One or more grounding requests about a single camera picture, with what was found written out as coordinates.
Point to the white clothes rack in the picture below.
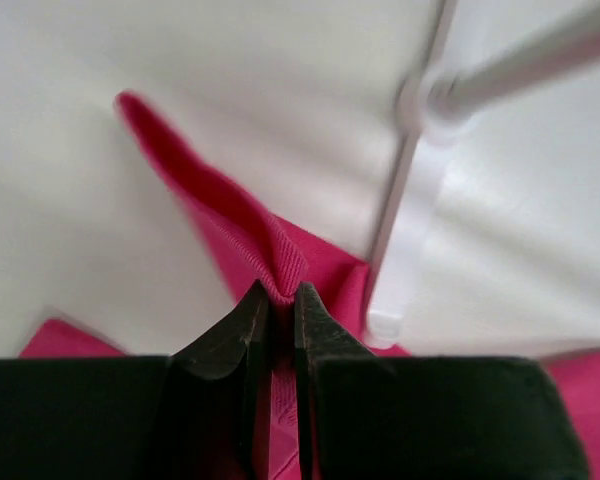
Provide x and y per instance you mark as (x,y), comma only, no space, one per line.
(489,241)

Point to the pink trousers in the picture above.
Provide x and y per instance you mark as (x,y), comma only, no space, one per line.
(248,243)

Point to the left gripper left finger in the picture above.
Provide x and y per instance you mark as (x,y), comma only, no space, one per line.
(202,413)

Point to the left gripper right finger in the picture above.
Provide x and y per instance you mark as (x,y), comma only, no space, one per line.
(362,416)

